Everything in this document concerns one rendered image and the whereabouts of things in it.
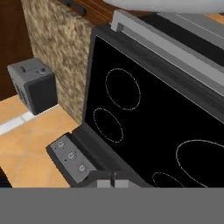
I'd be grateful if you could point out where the dark wood cupboard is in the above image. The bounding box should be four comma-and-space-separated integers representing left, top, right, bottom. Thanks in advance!
0, 0, 35, 101

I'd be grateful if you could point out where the grey toaster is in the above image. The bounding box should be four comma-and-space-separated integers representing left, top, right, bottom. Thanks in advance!
7, 57, 59, 116

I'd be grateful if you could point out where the black glass hob stove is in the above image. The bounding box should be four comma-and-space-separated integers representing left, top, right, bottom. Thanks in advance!
45, 9, 224, 188

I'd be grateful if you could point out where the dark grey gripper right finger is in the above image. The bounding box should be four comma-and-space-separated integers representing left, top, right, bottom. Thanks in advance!
112, 171, 147, 188

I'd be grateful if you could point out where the dark wood drawer front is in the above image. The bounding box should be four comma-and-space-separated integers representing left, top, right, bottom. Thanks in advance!
58, 0, 123, 26

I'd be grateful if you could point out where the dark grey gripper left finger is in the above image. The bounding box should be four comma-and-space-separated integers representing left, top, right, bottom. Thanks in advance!
83, 171, 114, 188

